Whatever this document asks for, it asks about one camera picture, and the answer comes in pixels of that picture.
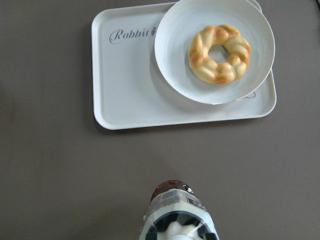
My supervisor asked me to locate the tea bottle white cap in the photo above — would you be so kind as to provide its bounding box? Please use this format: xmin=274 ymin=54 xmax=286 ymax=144
xmin=139 ymin=180 xmax=219 ymax=240

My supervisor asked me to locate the white rabbit tray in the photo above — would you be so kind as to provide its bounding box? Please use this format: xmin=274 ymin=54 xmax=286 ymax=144
xmin=91 ymin=2 xmax=277 ymax=130

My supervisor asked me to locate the white plate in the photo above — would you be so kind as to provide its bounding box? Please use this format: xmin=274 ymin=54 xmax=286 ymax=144
xmin=154 ymin=0 xmax=275 ymax=105

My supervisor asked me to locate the braided ring bread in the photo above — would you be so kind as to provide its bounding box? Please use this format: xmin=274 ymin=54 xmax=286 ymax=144
xmin=188 ymin=24 xmax=251 ymax=85

